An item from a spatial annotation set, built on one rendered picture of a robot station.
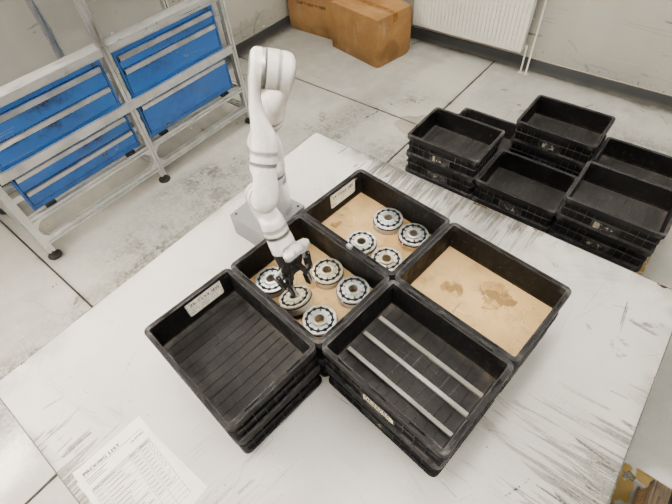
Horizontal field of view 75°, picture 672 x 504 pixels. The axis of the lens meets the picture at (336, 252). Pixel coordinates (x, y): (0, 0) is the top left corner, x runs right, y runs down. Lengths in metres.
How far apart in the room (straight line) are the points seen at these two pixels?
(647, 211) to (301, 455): 1.81
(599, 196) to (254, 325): 1.69
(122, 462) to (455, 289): 1.08
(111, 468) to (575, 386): 1.33
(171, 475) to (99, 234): 2.02
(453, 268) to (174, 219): 2.00
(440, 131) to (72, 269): 2.27
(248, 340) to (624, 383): 1.10
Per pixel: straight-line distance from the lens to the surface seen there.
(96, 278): 2.90
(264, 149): 1.12
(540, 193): 2.47
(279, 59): 1.10
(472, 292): 1.42
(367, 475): 1.31
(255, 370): 1.30
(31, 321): 2.92
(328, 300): 1.37
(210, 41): 3.26
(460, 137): 2.54
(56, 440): 1.60
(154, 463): 1.44
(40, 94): 2.80
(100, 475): 1.50
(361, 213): 1.60
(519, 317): 1.40
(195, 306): 1.38
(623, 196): 2.43
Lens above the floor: 1.98
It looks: 51 degrees down
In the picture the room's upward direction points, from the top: 6 degrees counter-clockwise
